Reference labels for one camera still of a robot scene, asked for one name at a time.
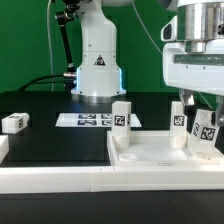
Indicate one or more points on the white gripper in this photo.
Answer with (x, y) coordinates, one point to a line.
(201, 72)

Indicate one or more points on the white square table top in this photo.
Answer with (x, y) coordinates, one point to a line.
(151, 148)

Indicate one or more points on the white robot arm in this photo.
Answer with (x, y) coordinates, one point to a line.
(199, 22)

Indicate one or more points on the white sheet with tags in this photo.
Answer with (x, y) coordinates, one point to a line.
(84, 120)

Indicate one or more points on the white U-shaped fence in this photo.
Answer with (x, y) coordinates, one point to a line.
(110, 178)

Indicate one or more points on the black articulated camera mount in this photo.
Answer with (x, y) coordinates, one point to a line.
(63, 17)

